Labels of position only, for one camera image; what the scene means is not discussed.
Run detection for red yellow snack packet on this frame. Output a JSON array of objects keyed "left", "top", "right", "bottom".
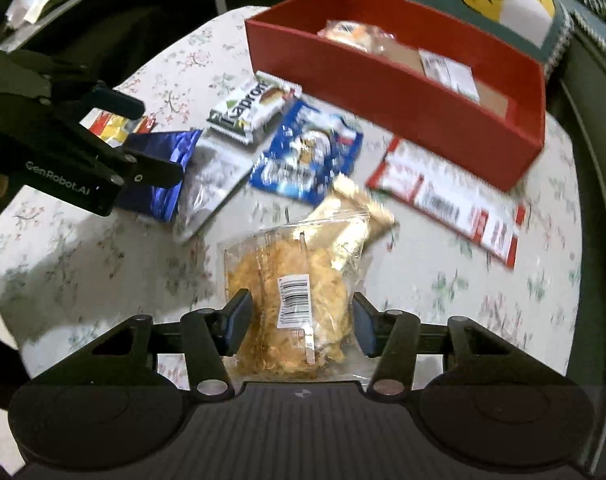
[{"left": 81, "top": 110, "right": 157, "bottom": 148}]

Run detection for dark blue foil packet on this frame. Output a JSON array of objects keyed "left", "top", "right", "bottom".
[{"left": 117, "top": 129, "right": 201, "bottom": 223}]

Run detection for clear bag fried snacks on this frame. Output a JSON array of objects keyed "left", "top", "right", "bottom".
[{"left": 222, "top": 221, "right": 361, "bottom": 380}]

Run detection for blue coconut snack bag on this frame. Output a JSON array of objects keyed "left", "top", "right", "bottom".
[{"left": 249, "top": 100, "right": 364, "bottom": 206}]

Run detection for white snack bar packet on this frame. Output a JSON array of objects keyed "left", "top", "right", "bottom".
[{"left": 418, "top": 49, "right": 481, "bottom": 104}]

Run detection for dark side table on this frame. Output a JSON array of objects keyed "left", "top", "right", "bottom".
[{"left": 0, "top": 0, "right": 225, "bottom": 88}]

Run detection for silver foil packet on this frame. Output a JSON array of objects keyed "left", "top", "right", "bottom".
[{"left": 172, "top": 130, "right": 259, "bottom": 245}]

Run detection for Kapron wafer packet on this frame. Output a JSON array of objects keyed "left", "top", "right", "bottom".
[{"left": 207, "top": 70, "right": 303, "bottom": 145}]

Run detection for gold snack packet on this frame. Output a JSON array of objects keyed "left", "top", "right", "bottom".
[{"left": 303, "top": 174, "right": 396, "bottom": 272}]

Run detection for floral tablecloth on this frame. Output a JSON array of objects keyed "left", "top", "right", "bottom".
[{"left": 0, "top": 6, "right": 582, "bottom": 375}]

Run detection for red white long packet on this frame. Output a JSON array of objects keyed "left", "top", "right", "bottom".
[{"left": 367, "top": 136, "right": 526, "bottom": 269}]

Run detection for red cardboard box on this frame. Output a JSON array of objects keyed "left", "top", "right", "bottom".
[{"left": 245, "top": 0, "right": 546, "bottom": 191}]

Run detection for yellow cake packet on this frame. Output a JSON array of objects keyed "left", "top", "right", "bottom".
[{"left": 317, "top": 21, "right": 395, "bottom": 54}]

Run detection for green sofa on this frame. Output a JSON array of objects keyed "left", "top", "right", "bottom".
[{"left": 512, "top": 0, "right": 606, "bottom": 476}]

